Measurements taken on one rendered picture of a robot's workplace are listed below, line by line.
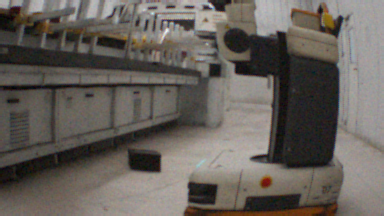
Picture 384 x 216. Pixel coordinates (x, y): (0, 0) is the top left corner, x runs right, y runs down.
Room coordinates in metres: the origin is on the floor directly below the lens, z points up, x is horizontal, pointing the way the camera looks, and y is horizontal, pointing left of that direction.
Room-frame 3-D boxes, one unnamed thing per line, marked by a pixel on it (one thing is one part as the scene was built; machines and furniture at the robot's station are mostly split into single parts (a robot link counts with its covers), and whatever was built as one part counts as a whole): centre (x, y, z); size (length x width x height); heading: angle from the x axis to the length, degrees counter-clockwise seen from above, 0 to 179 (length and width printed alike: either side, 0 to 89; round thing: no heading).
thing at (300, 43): (1.71, -0.47, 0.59); 0.55 x 0.34 x 0.83; 170
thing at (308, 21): (1.71, -0.49, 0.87); 0.23 x 0.15 x 0.11; 170
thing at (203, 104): (6.54, 0.42, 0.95); 1.65 x 0.70 x 1.90; 80
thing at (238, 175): (1.73, -0.37, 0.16); 0.67 x 0.64 x 0.25; 80
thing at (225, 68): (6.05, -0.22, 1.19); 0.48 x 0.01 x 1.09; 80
